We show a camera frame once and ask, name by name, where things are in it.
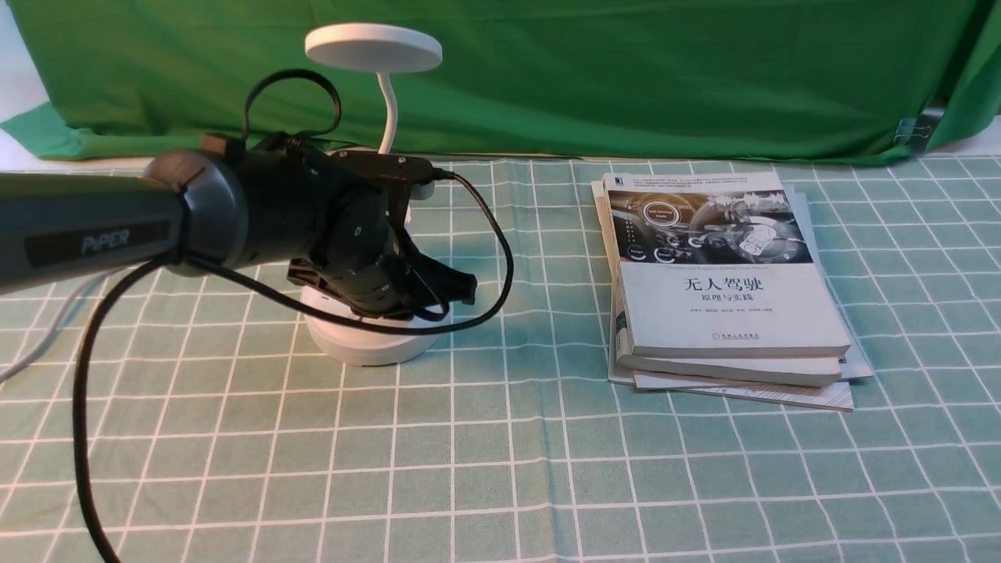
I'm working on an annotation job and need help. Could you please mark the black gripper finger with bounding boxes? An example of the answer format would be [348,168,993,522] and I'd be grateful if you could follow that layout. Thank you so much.
[422,261,478,306]

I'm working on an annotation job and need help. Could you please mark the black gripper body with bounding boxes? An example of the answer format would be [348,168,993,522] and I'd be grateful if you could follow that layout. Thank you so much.
[286,188,439,320]

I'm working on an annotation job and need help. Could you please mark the white desk lamp with base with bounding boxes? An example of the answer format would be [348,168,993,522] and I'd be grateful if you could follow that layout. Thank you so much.
[305,23,443,367]

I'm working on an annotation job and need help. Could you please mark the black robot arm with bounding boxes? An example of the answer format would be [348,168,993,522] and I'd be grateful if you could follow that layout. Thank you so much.
[1,133,478,318]

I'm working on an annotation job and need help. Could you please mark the top white book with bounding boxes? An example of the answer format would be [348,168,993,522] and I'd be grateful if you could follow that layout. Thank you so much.
[601,172,851,360]

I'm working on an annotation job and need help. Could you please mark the green backdrop cloth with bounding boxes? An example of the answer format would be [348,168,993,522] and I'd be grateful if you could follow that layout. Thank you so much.
[2,1,999,163]

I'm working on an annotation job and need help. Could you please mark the bottom white booklet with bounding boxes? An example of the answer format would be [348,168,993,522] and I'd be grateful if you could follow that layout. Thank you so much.
[590,181,874,412]

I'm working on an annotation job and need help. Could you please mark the black binder clip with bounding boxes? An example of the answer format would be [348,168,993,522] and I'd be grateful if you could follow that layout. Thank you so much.
[893,106,946,154]

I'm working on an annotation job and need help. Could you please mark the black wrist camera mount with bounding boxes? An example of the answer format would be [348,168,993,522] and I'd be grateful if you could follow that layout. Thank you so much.
[330,150,437,225]

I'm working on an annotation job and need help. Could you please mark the white lamp power cord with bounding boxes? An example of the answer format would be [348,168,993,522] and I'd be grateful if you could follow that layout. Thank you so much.
[0,271,110,383]

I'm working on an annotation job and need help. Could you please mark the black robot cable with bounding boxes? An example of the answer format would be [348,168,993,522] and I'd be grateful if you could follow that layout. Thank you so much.
[72,69,515,563]

